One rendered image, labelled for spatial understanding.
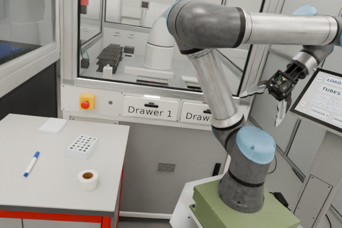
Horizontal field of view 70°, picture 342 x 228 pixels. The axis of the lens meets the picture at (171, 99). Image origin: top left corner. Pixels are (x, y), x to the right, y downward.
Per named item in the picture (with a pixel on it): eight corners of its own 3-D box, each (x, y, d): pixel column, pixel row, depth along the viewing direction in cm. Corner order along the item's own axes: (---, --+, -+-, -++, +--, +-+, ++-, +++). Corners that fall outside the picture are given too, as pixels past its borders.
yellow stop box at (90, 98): (92, 111, 126) (93, 98, 124) (78, 109, 125) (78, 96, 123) (94, 107, 131) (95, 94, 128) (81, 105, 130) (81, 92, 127)
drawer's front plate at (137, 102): (175, 120, 135) (178, 102, 131) (122, 115, 132) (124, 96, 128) (175, 119, 137) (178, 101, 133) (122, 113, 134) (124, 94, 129)
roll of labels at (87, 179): (78, 178, 92) (78, 169, 90) (97, 177, 94) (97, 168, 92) (76, 192, 86) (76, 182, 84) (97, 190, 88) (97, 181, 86)
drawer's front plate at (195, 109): (230, 126, 139) (235, 109, 135) (180, 121, 136) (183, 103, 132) (229, 125, 141) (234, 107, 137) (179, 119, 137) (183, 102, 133)
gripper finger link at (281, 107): (276, 123, 75) (278, 95, 78) (274, 127, 81) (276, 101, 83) (287, 124, 74) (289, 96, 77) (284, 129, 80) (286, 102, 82)
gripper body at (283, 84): (265, 81, 79) (291, 55, 79) (262, 90, 86) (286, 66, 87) (285, 96, 75) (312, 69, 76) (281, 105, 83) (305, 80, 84)
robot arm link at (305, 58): (294, 58, 87) (315, 72, 84) (286, 67, 87) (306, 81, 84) (300, 48, 81) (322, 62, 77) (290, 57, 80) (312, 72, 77)
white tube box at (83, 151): (85, 161, 102) (86, 153, 100) (66, 156, 102) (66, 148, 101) (97, 145, 113) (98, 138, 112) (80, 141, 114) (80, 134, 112)
